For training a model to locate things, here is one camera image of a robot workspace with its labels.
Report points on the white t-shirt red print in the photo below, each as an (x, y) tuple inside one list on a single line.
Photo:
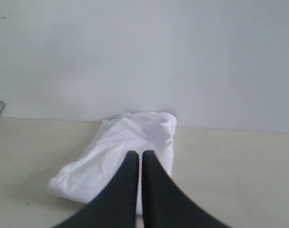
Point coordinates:
[(83, 179)]

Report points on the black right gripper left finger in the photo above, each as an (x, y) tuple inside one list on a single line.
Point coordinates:
[(115, 205)]

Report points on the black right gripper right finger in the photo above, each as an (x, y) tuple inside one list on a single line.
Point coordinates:
[(164, 205)]

